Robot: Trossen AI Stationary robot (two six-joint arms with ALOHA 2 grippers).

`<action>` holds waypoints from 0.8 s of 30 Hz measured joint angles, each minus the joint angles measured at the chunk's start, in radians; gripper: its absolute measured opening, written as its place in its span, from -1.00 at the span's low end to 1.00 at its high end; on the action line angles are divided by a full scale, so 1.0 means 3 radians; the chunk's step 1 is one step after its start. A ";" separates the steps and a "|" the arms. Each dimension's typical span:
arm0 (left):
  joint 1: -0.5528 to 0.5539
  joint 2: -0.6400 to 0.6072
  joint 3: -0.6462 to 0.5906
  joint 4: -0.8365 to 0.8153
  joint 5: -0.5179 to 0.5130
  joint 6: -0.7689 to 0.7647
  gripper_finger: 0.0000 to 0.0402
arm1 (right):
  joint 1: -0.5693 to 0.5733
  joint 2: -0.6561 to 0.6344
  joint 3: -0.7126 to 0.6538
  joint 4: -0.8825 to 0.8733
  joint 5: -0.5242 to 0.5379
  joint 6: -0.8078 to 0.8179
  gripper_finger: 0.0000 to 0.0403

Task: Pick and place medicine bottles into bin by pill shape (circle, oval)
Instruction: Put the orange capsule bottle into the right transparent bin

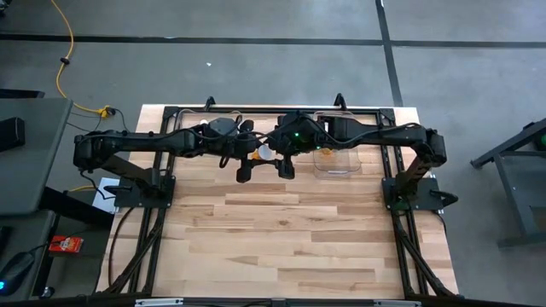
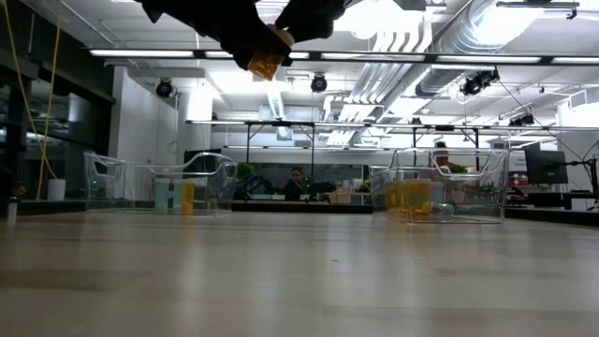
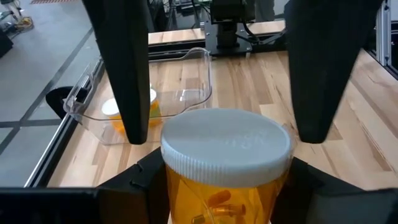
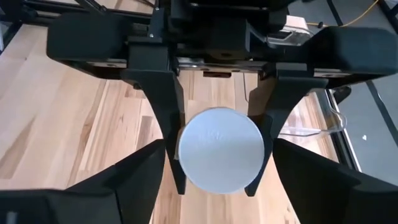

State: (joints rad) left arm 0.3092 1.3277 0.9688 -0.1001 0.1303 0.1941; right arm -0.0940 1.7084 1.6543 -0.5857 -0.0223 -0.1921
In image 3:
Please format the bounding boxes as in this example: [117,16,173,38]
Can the yellow cup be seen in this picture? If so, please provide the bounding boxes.
[101,98,127,136]

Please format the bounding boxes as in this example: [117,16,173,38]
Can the orange pill bottle white cap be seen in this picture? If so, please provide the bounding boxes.
[148,88,163,128]
[160,107,295,224]

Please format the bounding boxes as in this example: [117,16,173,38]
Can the yellow coiled cable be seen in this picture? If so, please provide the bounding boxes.
[17,17,34,32]

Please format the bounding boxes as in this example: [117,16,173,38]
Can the silver aluminium post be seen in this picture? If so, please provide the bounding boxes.
[374,0,393,67]

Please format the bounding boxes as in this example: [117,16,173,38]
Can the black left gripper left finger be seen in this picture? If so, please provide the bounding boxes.
[99,147,171,224]

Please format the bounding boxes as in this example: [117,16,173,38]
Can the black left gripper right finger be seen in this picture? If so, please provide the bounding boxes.
[269,157,364,224]

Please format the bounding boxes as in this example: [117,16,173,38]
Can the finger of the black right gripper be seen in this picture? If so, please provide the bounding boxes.
[284,0,383,144]
[82,0,151,146]

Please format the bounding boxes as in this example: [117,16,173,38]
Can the clear plastic bin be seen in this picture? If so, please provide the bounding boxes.
[62,46,214,146]

